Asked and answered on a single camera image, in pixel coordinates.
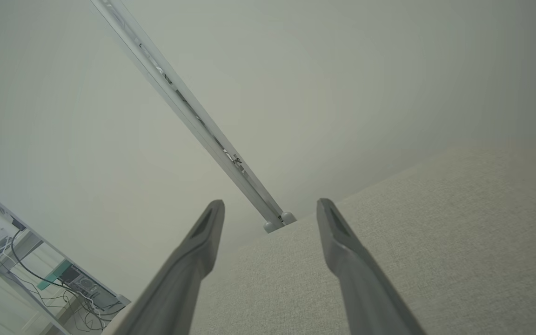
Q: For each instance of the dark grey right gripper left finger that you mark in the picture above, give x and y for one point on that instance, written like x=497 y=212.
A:
x=179 y=279

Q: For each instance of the black computer tower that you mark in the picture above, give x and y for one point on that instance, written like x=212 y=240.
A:
x=86 y=284

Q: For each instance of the white frame desk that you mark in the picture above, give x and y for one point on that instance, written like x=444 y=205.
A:
x=21 y=260

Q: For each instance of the grey metal post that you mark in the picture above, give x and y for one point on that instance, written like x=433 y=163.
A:
x=189 y=109

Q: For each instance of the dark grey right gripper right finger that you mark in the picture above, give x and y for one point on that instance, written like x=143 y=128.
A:
x=365 y=284

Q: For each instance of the teal flat box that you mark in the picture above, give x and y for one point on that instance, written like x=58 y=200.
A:
x=54 y=275

